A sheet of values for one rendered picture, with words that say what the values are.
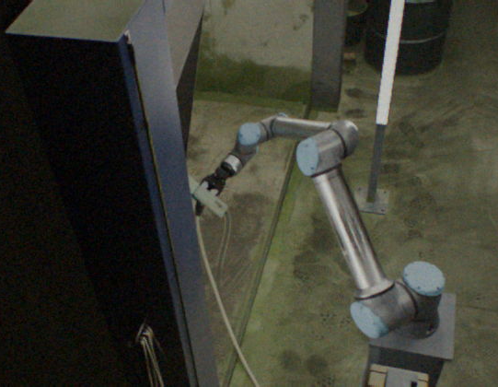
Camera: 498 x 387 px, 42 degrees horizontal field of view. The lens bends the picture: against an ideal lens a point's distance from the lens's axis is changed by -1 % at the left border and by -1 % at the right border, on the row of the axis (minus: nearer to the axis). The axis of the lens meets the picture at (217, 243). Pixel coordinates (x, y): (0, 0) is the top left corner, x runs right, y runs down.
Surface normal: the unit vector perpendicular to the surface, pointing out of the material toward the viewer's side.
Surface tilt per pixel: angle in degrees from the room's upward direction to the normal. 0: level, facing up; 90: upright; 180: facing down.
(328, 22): 90
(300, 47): 90
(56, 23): 0
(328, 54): 90
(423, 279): 5
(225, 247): 0
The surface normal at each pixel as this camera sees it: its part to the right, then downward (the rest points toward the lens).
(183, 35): 0.12, -0.62
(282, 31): -0.27, 0.73
